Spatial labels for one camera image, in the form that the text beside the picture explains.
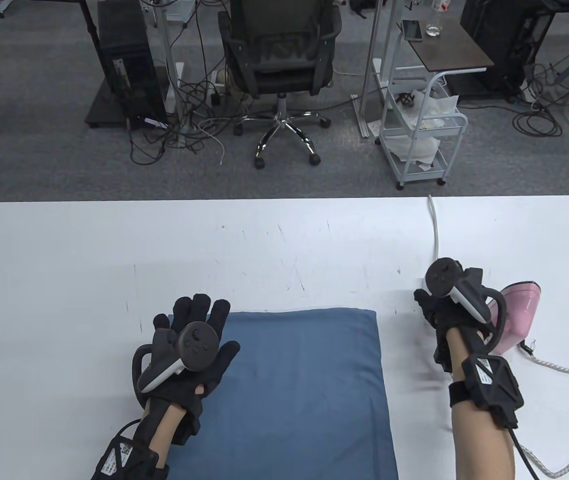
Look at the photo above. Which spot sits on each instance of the white rolling cart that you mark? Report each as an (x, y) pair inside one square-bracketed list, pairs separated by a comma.
[(399, 165)]

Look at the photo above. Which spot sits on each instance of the white metal frame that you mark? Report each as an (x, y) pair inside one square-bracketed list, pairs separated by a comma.
[(177, 100)]

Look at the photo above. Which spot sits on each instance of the black mesh office chair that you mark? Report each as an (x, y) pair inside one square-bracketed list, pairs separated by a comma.
[(279, 50)]

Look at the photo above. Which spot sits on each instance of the person's right hand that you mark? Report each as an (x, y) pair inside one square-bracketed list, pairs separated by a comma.
[(444, 315)]

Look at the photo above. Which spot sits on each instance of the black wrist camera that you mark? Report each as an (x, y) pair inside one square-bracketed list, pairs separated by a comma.
[(489, 380), (124, 460)]

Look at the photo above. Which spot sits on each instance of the black white left controller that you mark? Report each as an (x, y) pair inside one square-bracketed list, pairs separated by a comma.
[(197, 345)]

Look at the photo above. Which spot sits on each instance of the brown side table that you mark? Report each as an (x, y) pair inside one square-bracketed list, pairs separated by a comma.
[(449, 50)]

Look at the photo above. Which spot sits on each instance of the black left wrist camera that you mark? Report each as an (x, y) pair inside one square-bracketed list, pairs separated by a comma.
[(124, 460)]

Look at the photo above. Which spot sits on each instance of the dark smartphone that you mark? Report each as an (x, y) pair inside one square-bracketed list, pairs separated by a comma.
[(412, 30)]

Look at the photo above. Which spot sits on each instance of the black white right controller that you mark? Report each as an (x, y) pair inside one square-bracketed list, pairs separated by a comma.
[(442, 277)]

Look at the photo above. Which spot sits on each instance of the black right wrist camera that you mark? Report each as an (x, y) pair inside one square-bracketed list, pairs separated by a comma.
[(489, 380)]

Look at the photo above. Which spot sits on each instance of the white plastic bag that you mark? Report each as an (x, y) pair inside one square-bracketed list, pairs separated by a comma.
[(429, 107)]

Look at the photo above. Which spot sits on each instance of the pink electric iron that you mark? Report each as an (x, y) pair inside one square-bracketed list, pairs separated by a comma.
[(519, 310)]

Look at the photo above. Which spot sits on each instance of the clear water bottle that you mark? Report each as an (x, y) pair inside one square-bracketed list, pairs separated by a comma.
[(433, 27)]

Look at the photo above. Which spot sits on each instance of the person's left hand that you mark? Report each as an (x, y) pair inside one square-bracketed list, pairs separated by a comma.
[(204, 380)]

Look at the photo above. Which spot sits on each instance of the blue pillowcase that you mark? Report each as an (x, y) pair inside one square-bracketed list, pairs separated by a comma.
[(304, 390)]

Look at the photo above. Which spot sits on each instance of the white table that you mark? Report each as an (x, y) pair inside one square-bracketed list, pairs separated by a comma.
[(64, 280)]

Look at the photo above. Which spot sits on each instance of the person's right forearm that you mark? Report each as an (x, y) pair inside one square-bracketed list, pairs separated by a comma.
[(479, 450)]

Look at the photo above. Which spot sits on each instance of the black white controller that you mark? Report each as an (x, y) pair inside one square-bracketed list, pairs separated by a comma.
[(442, 277), (197, 345)]

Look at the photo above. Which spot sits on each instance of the black computer tower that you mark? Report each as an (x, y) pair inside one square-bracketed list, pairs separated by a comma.
[(129, 60), (494, 30)]

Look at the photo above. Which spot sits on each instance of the person's left forearm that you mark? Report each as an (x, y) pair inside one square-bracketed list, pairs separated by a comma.
[(169, 425)]

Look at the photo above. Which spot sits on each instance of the white floor power strip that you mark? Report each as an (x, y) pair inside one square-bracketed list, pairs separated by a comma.
[(215, 97)]

